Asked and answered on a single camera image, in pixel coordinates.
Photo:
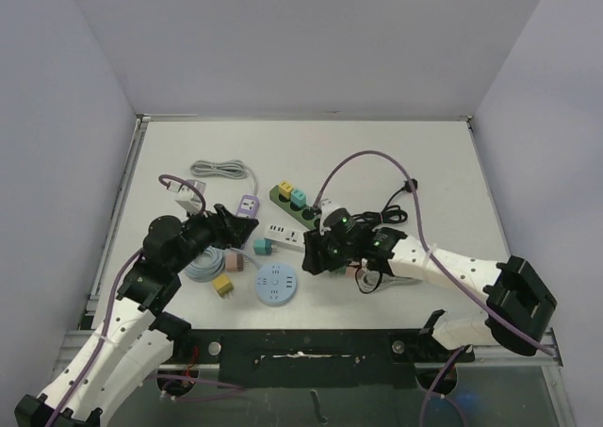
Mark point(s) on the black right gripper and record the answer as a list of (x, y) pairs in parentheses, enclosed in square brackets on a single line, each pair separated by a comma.
[(318, 255)]

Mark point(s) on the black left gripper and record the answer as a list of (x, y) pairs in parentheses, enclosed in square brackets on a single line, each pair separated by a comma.
[(228, 230)]

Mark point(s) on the yellow USB charger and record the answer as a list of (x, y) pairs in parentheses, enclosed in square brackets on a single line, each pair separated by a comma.
[(285, 189)]

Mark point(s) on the teal charger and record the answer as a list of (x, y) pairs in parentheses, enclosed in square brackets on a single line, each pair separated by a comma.
[(298, 198), (263, 246)]

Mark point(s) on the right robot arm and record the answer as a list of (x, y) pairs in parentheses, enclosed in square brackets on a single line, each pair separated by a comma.
[(515, 304)]

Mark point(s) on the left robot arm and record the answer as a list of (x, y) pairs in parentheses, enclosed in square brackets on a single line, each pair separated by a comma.
[(136, 334)]

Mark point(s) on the purple power strip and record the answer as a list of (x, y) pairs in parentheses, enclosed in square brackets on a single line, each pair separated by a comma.
[(248, 206)]

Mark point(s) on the pink charger beside green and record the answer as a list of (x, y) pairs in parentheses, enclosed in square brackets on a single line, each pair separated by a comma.
[(350, 271)]

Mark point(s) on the pink charger by coil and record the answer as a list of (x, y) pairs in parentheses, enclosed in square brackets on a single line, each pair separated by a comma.
[(234, 262)]

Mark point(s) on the white USB power strip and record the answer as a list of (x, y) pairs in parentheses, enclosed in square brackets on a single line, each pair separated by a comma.
[(285, 236)]

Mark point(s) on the green power strip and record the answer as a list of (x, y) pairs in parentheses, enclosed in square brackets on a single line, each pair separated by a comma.
[(307, 217)]

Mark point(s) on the round blue power socket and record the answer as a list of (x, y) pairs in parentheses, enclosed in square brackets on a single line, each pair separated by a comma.
[(276, 284)]

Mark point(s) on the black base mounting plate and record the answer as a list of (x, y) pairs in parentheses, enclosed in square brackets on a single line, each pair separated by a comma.
[(309, 358)]

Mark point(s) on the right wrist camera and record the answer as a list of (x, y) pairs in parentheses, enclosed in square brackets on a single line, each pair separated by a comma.
[(327, 209)]

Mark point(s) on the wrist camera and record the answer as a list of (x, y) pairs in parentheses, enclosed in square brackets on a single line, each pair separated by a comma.
[(327, 209), (187, 198)]

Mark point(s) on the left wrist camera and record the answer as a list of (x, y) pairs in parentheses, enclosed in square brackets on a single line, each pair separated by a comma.
[(187, 198)]

